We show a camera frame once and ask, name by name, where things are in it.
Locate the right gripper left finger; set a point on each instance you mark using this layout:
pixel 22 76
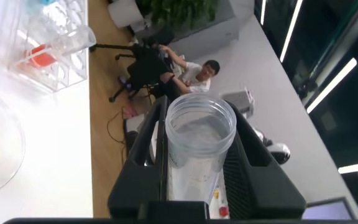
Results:
pixel 141 180

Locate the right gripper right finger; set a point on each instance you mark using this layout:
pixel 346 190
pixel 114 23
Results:
pixel 259 186

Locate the yellow pigment test tube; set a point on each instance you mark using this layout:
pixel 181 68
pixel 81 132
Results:
pixel 197 161

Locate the red pigment test tube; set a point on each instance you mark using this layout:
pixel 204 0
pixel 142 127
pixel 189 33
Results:
pixel 42 57

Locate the clear test tube rack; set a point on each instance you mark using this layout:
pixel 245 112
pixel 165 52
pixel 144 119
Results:
pixel 57 71

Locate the blue pigment test tube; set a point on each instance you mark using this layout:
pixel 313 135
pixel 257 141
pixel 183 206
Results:
pixel 47 1

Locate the white standing desk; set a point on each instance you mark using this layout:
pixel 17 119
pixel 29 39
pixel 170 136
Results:
pixel 220 203

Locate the red apple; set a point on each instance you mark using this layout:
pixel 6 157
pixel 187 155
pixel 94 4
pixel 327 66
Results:
pixel 224 211

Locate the yellow food item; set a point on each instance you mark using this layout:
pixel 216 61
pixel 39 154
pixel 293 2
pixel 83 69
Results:
pixel 216 193

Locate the large display screen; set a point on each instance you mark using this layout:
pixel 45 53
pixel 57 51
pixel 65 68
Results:
pixel 325 211

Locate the white tall mobile robot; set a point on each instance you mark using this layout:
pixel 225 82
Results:
pixel 238 99

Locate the ceiling light strip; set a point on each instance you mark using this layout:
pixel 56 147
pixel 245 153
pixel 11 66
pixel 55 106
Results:
pixel 331 85
pixel 291 28
pixel 357 167
pixel 263 11

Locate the black office chair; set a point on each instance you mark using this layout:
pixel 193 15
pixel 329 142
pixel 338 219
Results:
pixel 148 68

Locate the seated man white shirt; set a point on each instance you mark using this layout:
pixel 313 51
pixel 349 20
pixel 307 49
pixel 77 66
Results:
pixel 194 77

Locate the white plant pot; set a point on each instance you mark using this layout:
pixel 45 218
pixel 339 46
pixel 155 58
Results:
pixel 124 12

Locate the green potted plant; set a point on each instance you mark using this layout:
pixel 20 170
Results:
pixel 182 12

